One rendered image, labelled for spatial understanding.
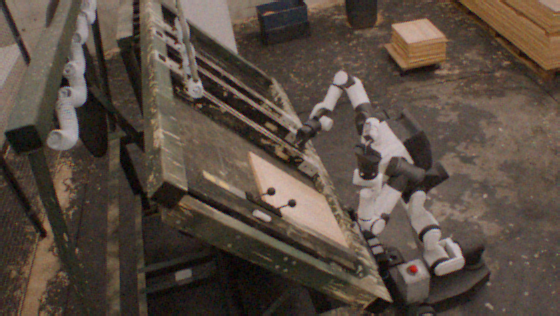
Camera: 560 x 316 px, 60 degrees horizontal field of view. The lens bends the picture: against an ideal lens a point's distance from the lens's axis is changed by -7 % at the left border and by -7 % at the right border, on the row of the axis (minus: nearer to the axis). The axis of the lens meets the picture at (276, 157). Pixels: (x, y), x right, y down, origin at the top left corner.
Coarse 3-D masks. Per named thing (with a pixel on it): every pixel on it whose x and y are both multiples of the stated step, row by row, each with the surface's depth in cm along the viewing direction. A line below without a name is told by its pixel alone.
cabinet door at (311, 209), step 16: (256, 160) 259; (256, 176) 246; (272, 176) 259; (288, 176) 274; (288, 192) 258; (304, 192) 274; (288, 208) 243; (304, 208) 257; (320, 208) 273; (320, 224) 256; (336, 224) 271; (336, 240) 254
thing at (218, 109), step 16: (192, 48) 246; (176, 64) 252; (176, 80) 250; (208, 96) 263; (208, 112) 265; (224, 112) 267; (240, 128) 275; (256, 128) 278; (272, 144) 287; (288, 160) 296; (304, 160) 299
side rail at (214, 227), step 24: (168, 216) 175; (192, 216) 178; (216, 216) 182; (216, 240) 187; (240, 240) 190; (264, 240) 194; (264, 264) 200; (288, 264) 204; (312, 264) 207; (336, 288) 221; (360, 288) 225
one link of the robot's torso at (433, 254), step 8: (432, 232) 287; (440, 232) 289; (416, 240) 309; (424, 240) 290; (432, 240) 290; (424, 248) 294; (432, 248) 295; (440, 248) 315; (424, 256) 305; (432, 256) 308; (440, 256) 310; (448, 256) 314; (432, 264) 311; (432, 272) 315
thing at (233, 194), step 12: (204, 180) 201; (216, 180) 205; (216, 192) 206; (228, 192) 207; (240, 192) 213; (240, 204) 212; (252, 204) 214; (276, 216) 221; (300, 228) 229; (312, 240) 235; (324, 240) 238; (336, 252) 244; (348, 252) 248
